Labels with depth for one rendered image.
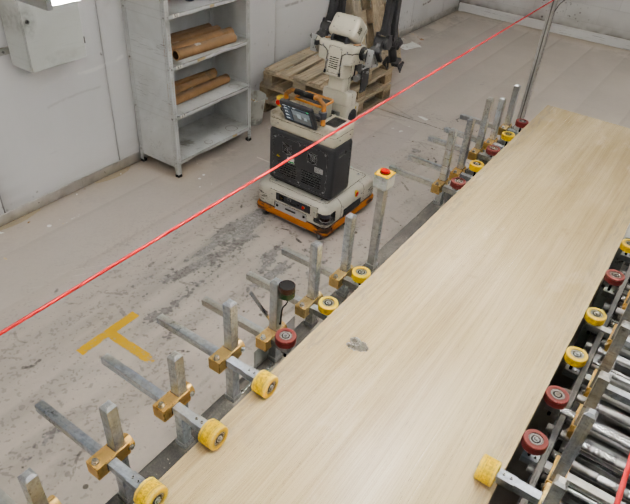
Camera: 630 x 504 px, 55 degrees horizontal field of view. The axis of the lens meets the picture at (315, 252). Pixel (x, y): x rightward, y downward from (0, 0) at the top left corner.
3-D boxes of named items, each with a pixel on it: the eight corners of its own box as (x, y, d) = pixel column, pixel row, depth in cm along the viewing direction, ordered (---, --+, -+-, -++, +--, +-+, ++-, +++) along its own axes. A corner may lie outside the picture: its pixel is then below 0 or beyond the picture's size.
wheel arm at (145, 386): (100, 364, 204) (99, 357, 202) (109, 358, 206) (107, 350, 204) (210, 441, 182) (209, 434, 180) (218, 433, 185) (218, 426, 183)
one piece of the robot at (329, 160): (327, 218, 419) (337, 105, 368) (266, 191, 442) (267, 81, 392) (353, 198, 441) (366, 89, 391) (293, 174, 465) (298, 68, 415)
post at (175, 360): (178, 450, 210) (166, 354, 181) (185, 443, 213) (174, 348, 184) (185, 455, 209) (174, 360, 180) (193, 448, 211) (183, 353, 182)
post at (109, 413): (121, 501, 193) (97, 405, 164) (130, 493, 195) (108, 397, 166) (129, 508, 191) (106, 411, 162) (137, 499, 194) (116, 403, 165)
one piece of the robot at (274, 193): (316, 219, 414) (316, 208, 409) (269, 198, 432) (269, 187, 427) (318, 217, 416) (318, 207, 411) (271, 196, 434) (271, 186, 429)
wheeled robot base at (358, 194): (325, 241, 420) (327, 211, 405) (255, 209, 447) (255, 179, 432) (374, 202, 465) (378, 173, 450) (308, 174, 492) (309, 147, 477)
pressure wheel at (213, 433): (202, 421, 180) (218, 415, 187) (194, 444, 181) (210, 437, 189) (217, 431, 178) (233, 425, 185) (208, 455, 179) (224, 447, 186)
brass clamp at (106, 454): (86, 470, 173) (83, 460, 170) (123, 438, 182) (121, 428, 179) (101, 482, 171) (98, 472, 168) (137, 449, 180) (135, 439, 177)
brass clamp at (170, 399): (152, 414, 190) (150, 403, 187) (183, 387, 199) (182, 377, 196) (166, 424, 187) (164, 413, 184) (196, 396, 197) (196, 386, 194)
